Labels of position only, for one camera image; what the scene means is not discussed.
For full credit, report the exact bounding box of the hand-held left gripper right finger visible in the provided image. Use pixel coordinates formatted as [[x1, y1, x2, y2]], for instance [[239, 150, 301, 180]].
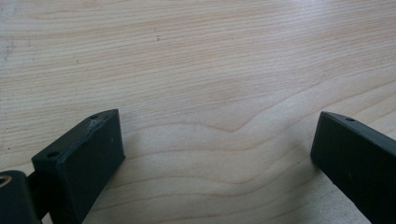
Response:
[[310, 110, 396, 224]]

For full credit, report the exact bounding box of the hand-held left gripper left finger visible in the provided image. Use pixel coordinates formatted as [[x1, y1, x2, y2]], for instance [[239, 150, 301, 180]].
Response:
[[31, 108, 127, 224]]

